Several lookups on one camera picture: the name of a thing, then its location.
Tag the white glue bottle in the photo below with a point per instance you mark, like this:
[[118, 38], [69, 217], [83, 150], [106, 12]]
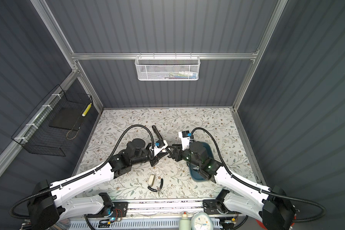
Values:
[[185, 222]]

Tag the white desk clock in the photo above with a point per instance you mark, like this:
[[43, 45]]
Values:
[[201, 221]]

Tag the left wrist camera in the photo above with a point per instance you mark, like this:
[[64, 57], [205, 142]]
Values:
[[160, 146]]

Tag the black pad in basket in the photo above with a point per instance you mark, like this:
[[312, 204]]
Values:
[[68, 119]]

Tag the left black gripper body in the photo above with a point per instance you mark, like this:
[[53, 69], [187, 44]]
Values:
[[155, 160]]

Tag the red pencil cup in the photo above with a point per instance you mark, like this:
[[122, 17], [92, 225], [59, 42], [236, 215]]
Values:
[[261, 225]]

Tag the black wire basket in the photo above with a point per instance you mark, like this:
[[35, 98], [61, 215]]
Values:
[[35, 135]]

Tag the teal plastic tray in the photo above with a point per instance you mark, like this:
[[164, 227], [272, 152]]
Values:
[[197, 171]]

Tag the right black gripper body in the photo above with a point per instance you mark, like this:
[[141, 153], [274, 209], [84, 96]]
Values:
[[178, 151]]

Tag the white wire mesh basket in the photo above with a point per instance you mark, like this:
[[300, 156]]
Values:
[[170, 69]]

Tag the yellow marker in basket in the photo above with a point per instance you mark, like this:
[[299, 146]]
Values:
[[86, 110]]

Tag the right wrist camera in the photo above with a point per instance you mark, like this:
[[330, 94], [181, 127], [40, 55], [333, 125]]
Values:
[[185, 137]]

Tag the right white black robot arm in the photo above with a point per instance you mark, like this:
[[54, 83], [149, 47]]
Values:
[[238, 194]]

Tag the black stapler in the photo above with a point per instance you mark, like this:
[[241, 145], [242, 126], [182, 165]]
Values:
[[159, 136]]

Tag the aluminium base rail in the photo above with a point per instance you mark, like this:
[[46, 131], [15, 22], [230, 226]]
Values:
[[161, 207]]

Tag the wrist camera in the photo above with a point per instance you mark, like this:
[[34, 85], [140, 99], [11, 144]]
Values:
[[160, 146], [185, 137]]

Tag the black handled pliers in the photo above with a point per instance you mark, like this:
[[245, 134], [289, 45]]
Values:
[[158, 189]]

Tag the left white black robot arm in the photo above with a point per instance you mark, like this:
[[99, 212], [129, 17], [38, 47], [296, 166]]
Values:
[[52, 202]]

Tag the beige staple remover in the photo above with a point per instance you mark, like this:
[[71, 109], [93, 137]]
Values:
[[151, 180]]

